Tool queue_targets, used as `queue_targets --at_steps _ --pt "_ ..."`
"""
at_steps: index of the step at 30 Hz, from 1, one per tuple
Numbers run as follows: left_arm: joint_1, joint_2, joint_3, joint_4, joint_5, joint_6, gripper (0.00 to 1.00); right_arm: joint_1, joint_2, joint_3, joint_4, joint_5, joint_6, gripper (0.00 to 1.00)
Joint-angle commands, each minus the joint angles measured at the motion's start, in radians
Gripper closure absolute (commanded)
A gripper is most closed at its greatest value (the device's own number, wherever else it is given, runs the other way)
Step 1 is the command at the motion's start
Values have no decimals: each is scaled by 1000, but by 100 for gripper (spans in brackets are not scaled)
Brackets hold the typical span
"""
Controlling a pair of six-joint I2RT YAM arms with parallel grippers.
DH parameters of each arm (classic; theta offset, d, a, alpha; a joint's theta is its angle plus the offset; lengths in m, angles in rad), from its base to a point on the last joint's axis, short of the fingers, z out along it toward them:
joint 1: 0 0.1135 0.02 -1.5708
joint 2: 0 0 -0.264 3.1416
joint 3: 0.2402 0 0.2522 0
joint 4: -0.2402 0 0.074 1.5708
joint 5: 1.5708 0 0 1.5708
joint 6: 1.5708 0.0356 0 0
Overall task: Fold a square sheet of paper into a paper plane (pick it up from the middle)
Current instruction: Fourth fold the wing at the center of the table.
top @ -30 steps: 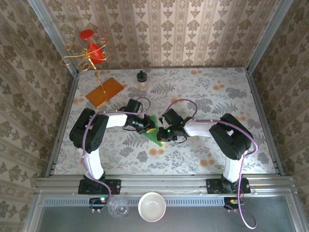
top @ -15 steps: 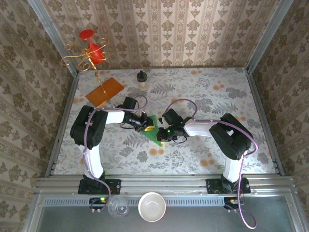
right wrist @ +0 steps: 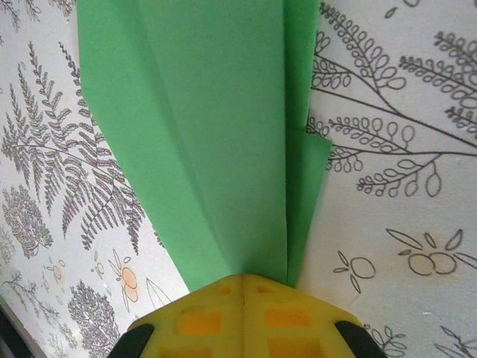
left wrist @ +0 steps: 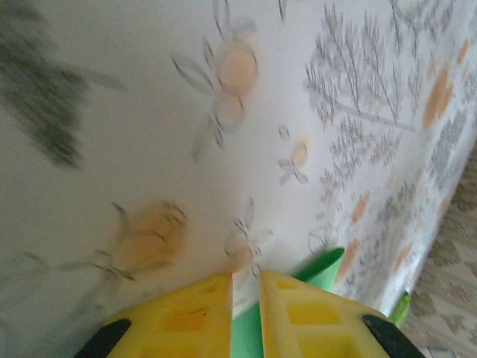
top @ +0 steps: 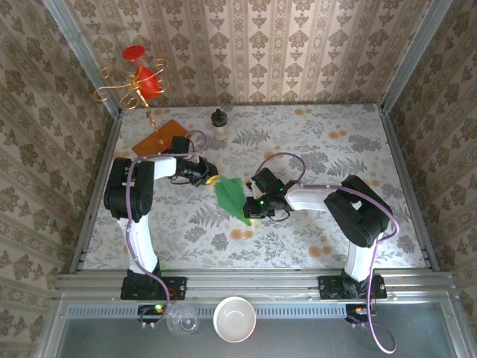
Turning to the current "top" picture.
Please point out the floral tablecloth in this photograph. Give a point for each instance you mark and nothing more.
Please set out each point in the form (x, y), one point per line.
(298, 238)

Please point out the long aluminium base rail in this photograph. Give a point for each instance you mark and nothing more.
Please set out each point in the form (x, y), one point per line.
(253, 285)

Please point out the small circuit board with LED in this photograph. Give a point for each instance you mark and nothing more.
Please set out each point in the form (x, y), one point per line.
(153, 311)
(357, 311)

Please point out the white bowl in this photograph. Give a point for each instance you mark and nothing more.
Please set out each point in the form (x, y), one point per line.
(234, 318)

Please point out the green paper sheet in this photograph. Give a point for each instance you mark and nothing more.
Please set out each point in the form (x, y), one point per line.
(231, 197)

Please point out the red glass goblet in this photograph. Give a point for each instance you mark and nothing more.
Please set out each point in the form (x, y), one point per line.
(147, 80)

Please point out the aluminium corner post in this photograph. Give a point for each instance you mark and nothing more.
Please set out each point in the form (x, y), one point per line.
(413, 48)
(78, 48)

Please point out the small bottle with black cap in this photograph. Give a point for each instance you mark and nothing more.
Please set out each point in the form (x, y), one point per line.
(219, 125)

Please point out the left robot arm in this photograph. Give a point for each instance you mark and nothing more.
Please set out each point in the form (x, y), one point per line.
(128, 194)

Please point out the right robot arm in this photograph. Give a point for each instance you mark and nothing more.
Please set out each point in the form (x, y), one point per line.
(357, 212)

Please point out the gold stand with red cups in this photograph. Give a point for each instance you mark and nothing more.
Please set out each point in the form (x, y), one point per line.
(153, 139)

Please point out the aluminium side rail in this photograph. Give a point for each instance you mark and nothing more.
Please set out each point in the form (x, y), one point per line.
(95, 186)
(410, 186)

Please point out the clear plastic cup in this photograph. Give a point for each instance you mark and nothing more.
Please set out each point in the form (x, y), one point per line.
(182, 320)

